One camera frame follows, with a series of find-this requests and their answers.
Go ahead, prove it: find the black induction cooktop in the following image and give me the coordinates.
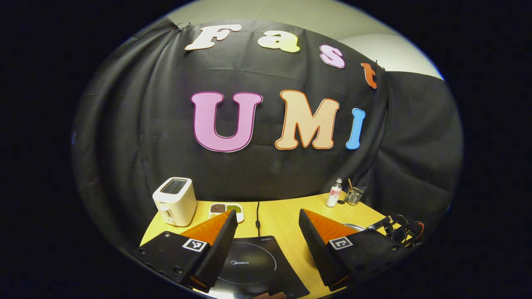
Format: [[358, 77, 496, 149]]
[[208, 235, 310, 299]]

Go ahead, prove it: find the white toaster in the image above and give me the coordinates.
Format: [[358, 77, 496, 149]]
[[152, 177, 197, 227]]

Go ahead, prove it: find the clear bottle with pink label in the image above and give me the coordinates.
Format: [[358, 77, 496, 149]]
[[326, 178, 343, 208]]

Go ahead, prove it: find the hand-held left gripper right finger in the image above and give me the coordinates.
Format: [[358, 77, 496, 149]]
[[298, 208, 416, 292]]

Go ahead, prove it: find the white divided dish of beans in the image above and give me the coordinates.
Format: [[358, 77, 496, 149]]
[[209, 202, 245, 223]]

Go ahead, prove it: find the wire utensil holder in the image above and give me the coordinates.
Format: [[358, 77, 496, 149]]
[[345, 187, 364, 206]]

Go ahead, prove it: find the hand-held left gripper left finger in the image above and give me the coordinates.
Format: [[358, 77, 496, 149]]
[[132, 210, 239, 293]]

